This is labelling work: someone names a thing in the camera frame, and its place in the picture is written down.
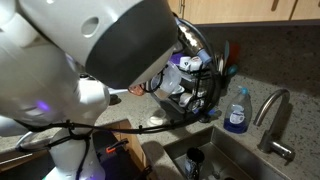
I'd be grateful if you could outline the teal spatula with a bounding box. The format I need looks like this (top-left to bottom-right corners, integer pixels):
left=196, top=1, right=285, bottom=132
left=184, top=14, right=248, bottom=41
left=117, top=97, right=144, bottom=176
left=223, top=40, right=232, bottom=73

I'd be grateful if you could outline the red spatula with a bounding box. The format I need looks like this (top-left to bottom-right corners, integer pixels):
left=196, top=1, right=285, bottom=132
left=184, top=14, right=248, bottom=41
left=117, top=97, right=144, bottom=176
left=229, top=42, right=242, bottom=68

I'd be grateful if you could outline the light wood base cabinet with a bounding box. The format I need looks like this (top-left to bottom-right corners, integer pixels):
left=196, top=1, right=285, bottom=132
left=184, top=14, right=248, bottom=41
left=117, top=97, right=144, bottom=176
left=91, top=119, right=149, bottom=180

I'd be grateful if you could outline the blue sponge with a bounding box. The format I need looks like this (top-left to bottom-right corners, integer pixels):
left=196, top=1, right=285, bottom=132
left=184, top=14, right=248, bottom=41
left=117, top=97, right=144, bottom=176
left=206, top=107, right=218, bottom=117

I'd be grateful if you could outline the purple bowl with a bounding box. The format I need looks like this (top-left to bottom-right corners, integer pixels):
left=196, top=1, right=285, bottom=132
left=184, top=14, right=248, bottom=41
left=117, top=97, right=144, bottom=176
left=169, top=53, right=184, bottom=66

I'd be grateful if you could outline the metal drawer handle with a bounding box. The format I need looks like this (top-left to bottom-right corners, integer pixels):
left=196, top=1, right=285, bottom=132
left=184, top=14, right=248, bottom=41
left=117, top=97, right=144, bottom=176
left=0, top=152, right=34, bottom=167

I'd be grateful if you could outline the blue dish soap bottle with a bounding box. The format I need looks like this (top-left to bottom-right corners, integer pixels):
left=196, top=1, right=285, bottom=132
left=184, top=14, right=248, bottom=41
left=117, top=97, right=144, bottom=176
left=223, top=87, right=253, bottom=135

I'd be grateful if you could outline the metal cabinet handle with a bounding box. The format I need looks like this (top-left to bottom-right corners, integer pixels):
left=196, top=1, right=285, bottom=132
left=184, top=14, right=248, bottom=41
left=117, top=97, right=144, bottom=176
left=179, top=0, right=187, bottom=15
left=271, top=0, right=282, bottom=12

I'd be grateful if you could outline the black round lid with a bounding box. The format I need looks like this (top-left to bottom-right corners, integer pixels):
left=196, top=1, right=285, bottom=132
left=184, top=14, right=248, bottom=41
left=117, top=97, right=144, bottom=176
left=108, top=94, right=122, bottom=105

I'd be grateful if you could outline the black utensil holder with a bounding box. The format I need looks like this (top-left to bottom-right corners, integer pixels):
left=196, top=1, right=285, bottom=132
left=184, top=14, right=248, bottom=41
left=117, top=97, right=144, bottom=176
left=218, top=74, right=231, bottom=91

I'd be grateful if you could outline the plain white mug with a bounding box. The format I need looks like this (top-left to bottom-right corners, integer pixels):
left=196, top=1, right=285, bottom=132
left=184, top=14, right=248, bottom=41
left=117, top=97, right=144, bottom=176
left=178, top=92, right=194, bottom=108
left=179, top=55, right=193, bottom=70

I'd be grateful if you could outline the stainless steel sink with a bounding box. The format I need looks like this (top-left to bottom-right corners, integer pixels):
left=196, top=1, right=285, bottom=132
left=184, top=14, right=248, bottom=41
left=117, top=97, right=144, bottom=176
left=163, top=125, right=288, bottom=180

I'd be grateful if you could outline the black robot stand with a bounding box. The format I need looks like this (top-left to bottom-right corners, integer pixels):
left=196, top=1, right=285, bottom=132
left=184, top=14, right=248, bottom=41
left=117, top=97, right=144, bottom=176
left=89, top=128, right=148, bottom=180

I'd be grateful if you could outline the black clamp with orange handle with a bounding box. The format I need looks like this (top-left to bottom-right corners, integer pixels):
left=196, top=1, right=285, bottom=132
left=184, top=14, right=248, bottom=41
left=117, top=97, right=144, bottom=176
left=96, top=138, right=130, bottom=158

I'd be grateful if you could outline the white mug with red print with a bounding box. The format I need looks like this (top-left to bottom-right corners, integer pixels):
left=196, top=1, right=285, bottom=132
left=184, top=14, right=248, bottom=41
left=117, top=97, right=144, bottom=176
left=188, top=55, right=205, bottom=72

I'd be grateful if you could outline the round clear plastic bowl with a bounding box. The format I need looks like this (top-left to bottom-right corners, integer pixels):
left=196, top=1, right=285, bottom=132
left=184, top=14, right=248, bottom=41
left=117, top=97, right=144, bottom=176
left=148, top=108, right=168, bottom=127

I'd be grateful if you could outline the brushed steel faucet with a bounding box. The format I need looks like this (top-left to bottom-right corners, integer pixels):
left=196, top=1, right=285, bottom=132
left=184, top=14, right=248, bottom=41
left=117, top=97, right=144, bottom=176
left=253, top=88, right=297, bottom=163

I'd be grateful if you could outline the white plates stack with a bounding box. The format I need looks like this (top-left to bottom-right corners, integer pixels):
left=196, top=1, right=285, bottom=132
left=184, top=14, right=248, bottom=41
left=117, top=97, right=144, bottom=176
left=173, top=83, right=186, bottom=95

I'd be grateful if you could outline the black two-tier dish rack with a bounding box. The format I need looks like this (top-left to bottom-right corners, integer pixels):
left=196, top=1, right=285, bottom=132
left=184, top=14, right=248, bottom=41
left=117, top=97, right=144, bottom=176
left=166, top=54, right=218, bottom=121

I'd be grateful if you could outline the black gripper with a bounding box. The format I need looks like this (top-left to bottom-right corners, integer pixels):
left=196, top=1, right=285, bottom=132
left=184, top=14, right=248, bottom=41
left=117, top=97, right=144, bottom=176
left=142, top=71, right=165, bottom=95

